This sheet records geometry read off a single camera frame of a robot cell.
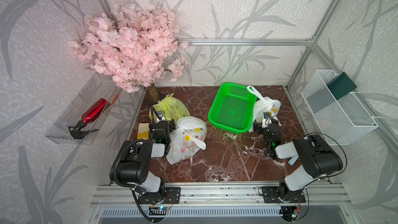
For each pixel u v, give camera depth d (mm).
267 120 786
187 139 821
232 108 1081
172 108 907
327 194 753
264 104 891
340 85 721
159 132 716
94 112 634
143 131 927
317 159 462
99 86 780
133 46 630
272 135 707
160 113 800
